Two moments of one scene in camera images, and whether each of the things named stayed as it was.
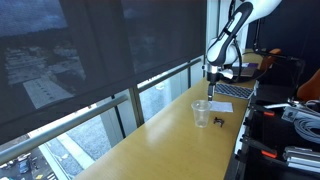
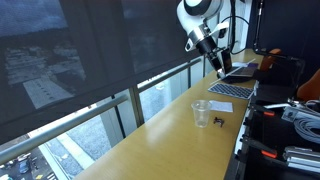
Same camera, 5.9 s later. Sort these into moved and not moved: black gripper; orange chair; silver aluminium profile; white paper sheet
Moved: black gripper
Not moved: white paper sheet; silver aluminium profile; orange chair
